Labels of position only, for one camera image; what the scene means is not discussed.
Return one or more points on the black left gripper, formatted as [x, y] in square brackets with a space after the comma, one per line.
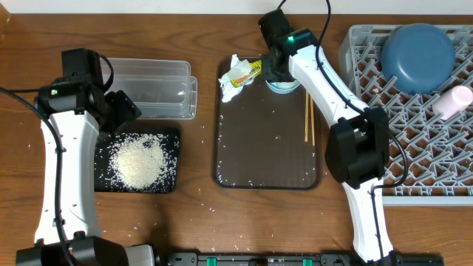
[124, 108]

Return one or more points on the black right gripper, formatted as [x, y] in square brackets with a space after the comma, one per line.
[272, 66]

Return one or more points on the wooden chopstick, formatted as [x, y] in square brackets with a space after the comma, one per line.
[306, 117]
[312, 121]

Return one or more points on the pile of white rice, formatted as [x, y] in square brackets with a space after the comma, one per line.
[138, 160]

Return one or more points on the dark blue plate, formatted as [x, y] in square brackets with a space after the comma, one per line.
[420, 56]

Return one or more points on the pink cup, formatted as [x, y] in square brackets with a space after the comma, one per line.
[452, 102]

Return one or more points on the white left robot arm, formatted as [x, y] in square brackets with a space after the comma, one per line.
[68, 232]

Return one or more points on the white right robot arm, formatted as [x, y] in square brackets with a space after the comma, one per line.
[358, 144]

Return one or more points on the black waste tray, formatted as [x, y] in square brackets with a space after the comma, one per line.
[140, 159]

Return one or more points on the grey dishwasher rack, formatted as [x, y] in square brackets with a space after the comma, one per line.
[439, 151]

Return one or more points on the clear plastic bin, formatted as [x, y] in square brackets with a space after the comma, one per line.
[161, 89]

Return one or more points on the light blue bowl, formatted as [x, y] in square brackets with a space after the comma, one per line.
[282, 88]

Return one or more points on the crumpled plastic snack wrapper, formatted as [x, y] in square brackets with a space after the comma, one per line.
[240, 74]

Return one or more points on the dark brown serving tray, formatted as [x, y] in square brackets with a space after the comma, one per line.
[259, 141]

